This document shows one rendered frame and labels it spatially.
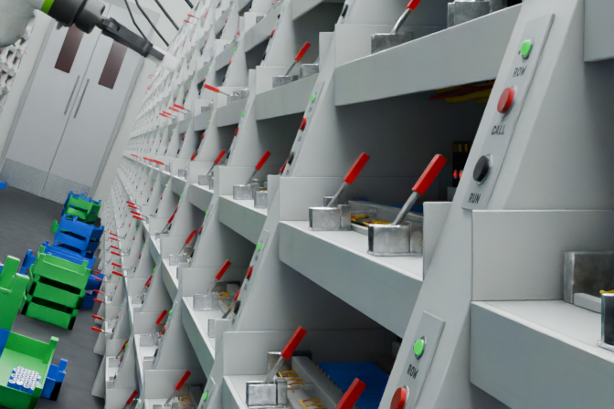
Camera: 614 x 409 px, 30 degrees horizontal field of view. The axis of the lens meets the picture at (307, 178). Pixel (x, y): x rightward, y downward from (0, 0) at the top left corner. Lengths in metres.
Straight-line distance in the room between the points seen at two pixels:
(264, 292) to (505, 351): 0.76
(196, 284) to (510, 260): 1.41
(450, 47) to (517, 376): 0.38
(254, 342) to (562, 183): 0.73
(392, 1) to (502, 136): 0.69
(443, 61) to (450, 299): 0.29
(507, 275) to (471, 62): 0.24
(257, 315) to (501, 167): 0.70
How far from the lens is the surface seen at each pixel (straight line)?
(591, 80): 0.66
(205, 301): 1.86
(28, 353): 3.27
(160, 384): 2.04
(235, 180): 2.01
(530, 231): 0.64
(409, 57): 1.01
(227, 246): 2.02
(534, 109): 0.65
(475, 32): 0.84
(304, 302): 1.33
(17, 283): 1.71
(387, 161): 1.34
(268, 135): 2.02
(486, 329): 0.62
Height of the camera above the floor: 0.70
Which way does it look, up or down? 2 degrees up
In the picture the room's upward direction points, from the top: 20 degrees clockwise
